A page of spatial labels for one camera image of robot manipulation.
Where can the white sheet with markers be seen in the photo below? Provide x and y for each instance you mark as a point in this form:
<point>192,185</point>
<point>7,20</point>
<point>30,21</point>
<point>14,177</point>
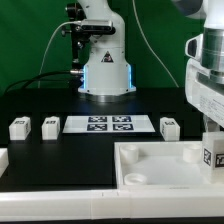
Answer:
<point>108,124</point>

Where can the black camera on stand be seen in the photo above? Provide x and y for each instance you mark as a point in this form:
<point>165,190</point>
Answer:
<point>80,31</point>

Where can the white left fence bar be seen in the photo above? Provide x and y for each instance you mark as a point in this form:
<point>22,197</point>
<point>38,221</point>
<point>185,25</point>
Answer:
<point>3,160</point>

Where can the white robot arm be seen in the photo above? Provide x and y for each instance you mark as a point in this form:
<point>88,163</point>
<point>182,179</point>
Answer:
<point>107,73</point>

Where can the white fence bar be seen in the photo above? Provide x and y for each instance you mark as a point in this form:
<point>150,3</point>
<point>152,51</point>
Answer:
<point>111,204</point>
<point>3,160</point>

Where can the white square tabletop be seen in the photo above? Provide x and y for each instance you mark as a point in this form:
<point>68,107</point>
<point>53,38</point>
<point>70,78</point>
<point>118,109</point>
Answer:
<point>161,165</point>

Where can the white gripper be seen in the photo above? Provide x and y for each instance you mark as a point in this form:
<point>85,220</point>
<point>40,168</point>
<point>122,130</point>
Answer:
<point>204,94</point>

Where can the white front fence bar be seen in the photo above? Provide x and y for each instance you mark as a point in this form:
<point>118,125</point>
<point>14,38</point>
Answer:
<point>111,204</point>

